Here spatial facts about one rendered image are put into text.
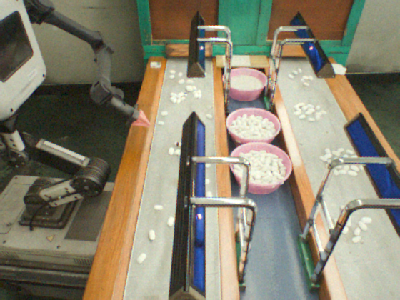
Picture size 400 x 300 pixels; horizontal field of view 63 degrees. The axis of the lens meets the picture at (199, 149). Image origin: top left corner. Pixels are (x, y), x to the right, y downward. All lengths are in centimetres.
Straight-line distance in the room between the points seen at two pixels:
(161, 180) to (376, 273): 84
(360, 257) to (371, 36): 267
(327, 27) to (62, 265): 201
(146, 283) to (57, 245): 61
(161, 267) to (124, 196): 33
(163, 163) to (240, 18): 112
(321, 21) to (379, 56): 157
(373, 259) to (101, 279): 90
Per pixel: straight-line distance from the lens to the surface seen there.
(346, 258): 127
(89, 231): 162
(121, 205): 130
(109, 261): 117
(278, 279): 123
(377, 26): 363
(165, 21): 221
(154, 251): 119
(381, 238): 137
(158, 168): 144
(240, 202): 82
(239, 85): 202
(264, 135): 163
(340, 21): 235
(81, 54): 331
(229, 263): 113
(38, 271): 176
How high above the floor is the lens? 175
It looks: 42 degrees down
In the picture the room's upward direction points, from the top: straight up
